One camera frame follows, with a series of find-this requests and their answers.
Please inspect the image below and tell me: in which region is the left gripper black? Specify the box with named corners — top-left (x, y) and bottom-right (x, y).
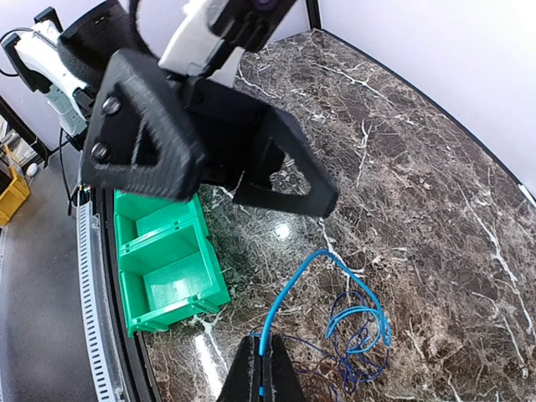
top-left (80, 49), bottom-right (338, 218)

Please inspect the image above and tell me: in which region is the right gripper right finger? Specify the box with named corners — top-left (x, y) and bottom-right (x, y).
top-left (262, 335), bottom-right (305, 402)

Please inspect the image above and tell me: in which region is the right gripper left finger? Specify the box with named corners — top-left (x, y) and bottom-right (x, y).
top-left (216, 335), bottom-right (263, 402)

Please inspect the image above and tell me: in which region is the brown cable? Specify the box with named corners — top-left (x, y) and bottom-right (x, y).
top-left (292, 351), bottom-right (348, 402)

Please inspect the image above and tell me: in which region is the dark blue cable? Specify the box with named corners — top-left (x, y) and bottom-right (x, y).
top-left (250, 291), bottom-right (390, 402)

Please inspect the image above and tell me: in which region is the light blue cable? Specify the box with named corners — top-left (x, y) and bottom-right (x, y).
top-left (257, 249), bottom-right (394, 397)

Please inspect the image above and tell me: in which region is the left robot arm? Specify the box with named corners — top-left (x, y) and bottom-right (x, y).
top-left (2, 1), bottom-right (338, 218)

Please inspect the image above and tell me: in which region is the middle green plastic bin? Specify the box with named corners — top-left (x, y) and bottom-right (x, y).
top-left (114, 190), bottom-right (209, 249)

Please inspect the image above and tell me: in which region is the green plastic bin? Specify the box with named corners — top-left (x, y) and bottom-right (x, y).
top-left (119, 222), bottom-right (230, 332)
top-left (114, 190), bottom-right (209, 249)

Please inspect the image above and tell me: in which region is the right green plastic bin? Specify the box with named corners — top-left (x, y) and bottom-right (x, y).
top-left (119, 222), bottom-right (230, 332)

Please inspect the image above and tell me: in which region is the yellow bin in background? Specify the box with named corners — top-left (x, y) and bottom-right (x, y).
top-left (1, 145), bottom-right (31, 227)

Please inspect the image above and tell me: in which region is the black front rail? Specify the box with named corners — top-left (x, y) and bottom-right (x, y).
top-left (94, 189), bottom-right (162, 401)

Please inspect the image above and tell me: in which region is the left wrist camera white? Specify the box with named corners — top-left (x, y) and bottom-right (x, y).
top-left (158, 0), bottom-right (295, 88)

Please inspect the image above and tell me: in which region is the white slotted cable duct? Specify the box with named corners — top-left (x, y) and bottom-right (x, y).
top-left (76, 202), bottom-right (123, 401)

